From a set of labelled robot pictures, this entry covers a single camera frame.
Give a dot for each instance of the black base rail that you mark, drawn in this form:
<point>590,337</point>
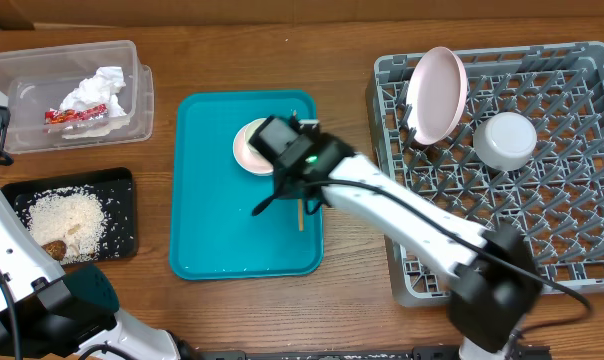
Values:
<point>439,352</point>

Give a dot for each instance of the brown food scrap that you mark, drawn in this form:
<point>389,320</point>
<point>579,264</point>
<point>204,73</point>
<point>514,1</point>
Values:
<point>56,249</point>

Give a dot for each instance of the white napkin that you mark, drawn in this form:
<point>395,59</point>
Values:
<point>102,88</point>
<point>102,129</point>

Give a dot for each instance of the large pink plate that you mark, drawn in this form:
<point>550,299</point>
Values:
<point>437,93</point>

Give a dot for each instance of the grey-white bowl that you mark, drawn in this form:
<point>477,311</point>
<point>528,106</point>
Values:
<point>505,142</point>

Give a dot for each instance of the wooden chopstick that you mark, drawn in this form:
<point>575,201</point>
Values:
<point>301,225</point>

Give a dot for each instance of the white rice pile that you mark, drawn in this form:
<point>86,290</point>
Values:
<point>93,222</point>

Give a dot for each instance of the black tray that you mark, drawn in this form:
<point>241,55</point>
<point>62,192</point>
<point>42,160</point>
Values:
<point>116,178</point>

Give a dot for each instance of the grey dishwasher rack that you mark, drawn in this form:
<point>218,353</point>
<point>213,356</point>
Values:
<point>557,198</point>

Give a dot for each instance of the cream cup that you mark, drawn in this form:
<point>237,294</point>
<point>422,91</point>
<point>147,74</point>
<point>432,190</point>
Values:
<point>252,127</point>

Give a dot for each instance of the small pink plate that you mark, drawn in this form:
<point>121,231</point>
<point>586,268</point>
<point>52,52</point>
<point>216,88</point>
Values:
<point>248,158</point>

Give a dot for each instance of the small red object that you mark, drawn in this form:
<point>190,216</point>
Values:
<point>70,115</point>

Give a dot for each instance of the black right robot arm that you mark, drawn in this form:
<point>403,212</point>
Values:
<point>489,273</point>

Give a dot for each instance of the clear plastic bin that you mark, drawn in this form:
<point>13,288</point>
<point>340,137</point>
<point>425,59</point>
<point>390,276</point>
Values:
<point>35,81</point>

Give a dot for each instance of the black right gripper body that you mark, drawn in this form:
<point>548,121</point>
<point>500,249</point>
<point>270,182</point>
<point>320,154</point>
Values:
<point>292,186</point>

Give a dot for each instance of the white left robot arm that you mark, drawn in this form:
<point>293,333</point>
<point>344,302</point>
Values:
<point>46,310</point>

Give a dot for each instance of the teal serving tray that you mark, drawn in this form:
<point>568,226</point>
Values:
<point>213,234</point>

